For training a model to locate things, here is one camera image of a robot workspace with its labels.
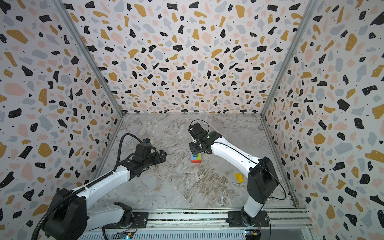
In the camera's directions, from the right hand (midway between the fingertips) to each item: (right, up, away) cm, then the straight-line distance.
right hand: (192, 144), depth 83 cm
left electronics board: (-31, -41, -13) cm, 53 cm away
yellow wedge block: (+27, -20, +4) cm, 34 cm away
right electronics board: (+30, -42, -12) cm, 53 cm away
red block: (+1, -11, +10) cm, 15 cm away
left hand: (-19, -5, +3) cm, 20 cm away
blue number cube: (0, -9, +9) cm, 13 cm away
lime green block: (+3, -9, +9) cm, 14 cm away
